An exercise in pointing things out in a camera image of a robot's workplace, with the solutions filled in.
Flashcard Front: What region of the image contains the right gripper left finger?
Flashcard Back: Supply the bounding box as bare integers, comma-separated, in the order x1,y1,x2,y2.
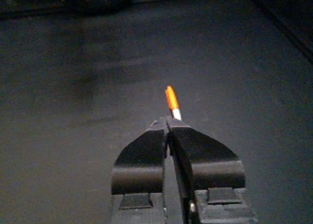
108,116,169,224

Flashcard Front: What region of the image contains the grey marker pen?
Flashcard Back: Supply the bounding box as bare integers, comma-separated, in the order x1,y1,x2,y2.
163,85,183,122

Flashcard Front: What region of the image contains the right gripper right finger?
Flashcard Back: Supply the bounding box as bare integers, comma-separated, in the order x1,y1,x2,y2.
164,116,259,224

